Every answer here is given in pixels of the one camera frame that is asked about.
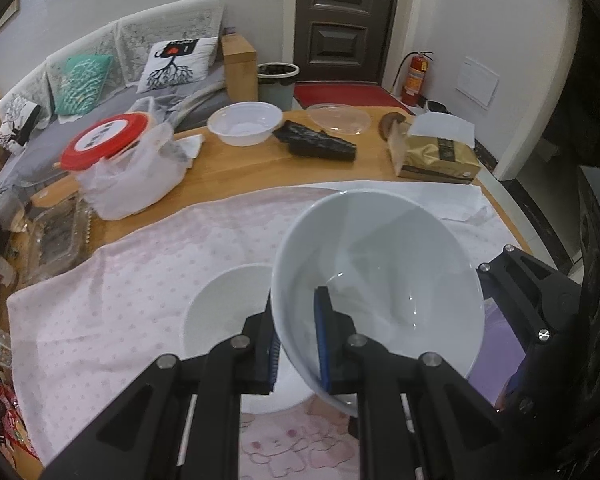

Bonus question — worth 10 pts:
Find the gold tissue box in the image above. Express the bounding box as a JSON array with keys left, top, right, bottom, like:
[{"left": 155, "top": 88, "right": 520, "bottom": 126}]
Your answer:
[{"left": 387, "top": 112, "right": 481, "bottom": 184}]

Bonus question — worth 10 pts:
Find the dark brown door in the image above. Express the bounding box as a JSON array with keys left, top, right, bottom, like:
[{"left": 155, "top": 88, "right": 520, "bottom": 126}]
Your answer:
[{"left": 295, "top": 0, "right": 403, "bottom": 85}]

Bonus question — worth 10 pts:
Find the white wall panel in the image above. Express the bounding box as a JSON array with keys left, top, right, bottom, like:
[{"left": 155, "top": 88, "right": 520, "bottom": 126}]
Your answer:
[{"left": 455, "top": 56, "right": 501, "bottom": 110}]

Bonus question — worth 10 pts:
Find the clear plastic tray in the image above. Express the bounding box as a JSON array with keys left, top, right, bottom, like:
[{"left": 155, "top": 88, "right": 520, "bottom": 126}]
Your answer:
[{"left": 22, "top": 200, "right": 93, "bottom": 281}]

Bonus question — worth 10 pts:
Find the red lid plastic container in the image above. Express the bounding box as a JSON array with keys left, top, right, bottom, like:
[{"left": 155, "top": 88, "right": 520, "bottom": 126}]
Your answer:
[{"left": 60, "top": 112, "right": 176, "bottom": 221}]

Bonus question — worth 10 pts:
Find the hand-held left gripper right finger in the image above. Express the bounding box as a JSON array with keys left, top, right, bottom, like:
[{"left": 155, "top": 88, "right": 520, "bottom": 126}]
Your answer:
[{"left": 314, "top": 286, "right": 503, "bottom": 480}]

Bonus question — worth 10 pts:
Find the red snack packet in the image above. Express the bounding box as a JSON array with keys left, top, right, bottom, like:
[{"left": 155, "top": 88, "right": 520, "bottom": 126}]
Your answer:
[{"left": 0, "top": 320, "right": 36, "bottom": 461}]

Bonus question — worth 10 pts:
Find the white tree print pillow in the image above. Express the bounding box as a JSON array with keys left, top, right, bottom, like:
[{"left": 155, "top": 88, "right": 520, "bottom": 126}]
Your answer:
[{"left": 137, "top": 37, "right": 220, "bottom": 95}]

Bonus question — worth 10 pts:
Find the black folded object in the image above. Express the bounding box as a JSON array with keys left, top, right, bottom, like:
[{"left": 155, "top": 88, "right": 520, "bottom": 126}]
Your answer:
[{"left": 272, "top": 120, "right": 357, "bottom": 162}]

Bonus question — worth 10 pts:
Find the purple plate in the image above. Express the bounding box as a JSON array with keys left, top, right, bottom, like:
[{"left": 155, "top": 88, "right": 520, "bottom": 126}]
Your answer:
[{"left": 470, "top": 297, "right": 528, "bottom": 393}]

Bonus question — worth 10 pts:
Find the red doormat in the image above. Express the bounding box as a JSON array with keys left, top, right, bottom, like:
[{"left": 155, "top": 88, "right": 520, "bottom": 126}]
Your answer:
[{"left": 294, "top": 82, "right": 416, "bottom": 116}]

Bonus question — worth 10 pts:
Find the grey trash bin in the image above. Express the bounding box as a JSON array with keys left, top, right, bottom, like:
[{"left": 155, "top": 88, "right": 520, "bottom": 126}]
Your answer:
[{"left": 256, "top": 62, "right": 301, "bottom": 111}]

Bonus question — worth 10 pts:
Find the grey sofa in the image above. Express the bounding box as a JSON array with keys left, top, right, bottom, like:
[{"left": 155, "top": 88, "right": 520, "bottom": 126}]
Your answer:
[{"left": 0, "top": 0, "right": 258, "bottom": 211}]

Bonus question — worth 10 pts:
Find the pink dotted cloth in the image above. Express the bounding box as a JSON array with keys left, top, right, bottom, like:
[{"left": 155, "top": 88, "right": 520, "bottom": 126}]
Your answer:
[{"left": 7, "top": 180, "right": 531, "bottom": 480}]

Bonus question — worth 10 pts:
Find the black and white pillow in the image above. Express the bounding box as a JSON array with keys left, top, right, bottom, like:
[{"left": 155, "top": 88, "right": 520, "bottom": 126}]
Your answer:
[{"left": 0, "top": 97, "right": 42, "bottom": 148}]

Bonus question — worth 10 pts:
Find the brown round object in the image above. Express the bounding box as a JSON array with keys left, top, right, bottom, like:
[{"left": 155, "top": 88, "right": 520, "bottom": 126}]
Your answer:
[{"left": 379, "top": 112, "right": 408, "bottom": 138}]

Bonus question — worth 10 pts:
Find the red fire extinguisher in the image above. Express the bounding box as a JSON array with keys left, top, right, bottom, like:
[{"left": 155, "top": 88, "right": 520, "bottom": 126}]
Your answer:
[{"left": 395, "top": 51, "right": 436, "bottom": 107}]

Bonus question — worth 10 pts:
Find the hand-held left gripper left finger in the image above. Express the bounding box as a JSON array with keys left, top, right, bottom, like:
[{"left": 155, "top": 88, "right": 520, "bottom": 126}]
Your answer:
[{"left": 40, "top": 290, "right": 283, "bottom": 480}]

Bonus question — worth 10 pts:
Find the wide framed landscape painting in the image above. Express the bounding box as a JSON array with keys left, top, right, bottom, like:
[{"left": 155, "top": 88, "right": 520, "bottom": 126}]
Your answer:
[{"left": 0, "top": 0, "right": 21, "bottom": 41}]

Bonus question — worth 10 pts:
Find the teal pillow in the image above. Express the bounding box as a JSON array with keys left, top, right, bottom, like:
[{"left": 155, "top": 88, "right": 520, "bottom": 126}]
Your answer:
[{"left": 54, "top": 54, "right": 116, "bottom": 117}]

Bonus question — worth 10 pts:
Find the clear plastic lid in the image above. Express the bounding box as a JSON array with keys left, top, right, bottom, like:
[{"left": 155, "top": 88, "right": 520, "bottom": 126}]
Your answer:
[{"left": 307, "top": 102, "right": 373, "bottom": 136}]

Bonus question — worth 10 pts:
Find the white plastic bowl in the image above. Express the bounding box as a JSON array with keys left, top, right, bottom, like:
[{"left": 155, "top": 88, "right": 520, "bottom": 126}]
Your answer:
[{"left": 206, "top": 101, "right": 284, "bottom": 147}]

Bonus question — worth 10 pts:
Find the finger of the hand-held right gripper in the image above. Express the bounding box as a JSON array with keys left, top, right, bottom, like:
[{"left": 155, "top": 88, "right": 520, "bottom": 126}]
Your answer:
[{"left": 477, "top": 244, "right": 582, "bottom": 343}]

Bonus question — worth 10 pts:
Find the clear plastic bag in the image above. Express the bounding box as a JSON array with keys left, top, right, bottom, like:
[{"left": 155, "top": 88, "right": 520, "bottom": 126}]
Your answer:
[{"left": 55, "top": 97, "right": 206, "bottom": 221}]

